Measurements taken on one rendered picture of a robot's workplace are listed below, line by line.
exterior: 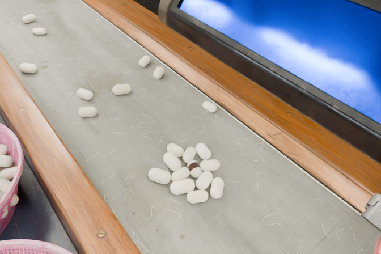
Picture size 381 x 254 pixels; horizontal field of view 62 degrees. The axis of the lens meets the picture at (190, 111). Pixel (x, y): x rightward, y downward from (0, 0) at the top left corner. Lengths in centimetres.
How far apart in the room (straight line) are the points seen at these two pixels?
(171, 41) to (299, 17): 65
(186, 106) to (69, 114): 23
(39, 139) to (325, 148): 49
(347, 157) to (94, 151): 43
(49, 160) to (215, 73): 38
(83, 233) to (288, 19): 36
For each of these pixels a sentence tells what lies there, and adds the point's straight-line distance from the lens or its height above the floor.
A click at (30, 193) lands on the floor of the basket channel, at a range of 63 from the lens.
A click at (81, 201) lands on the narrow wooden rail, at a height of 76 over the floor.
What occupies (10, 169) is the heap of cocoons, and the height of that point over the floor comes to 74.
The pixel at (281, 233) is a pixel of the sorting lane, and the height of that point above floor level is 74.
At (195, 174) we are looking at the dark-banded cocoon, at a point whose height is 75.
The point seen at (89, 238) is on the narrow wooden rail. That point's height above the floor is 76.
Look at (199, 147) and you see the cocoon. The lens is 54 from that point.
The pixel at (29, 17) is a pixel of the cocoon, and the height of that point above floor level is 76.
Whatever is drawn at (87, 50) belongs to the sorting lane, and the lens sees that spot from 84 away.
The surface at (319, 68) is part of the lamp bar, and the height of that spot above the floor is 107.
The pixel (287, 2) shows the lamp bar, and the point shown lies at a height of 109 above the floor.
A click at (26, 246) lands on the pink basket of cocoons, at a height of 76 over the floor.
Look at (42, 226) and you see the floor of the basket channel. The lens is 58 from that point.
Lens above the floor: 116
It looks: 41 degrees down
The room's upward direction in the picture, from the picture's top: 5 degrees clockwise
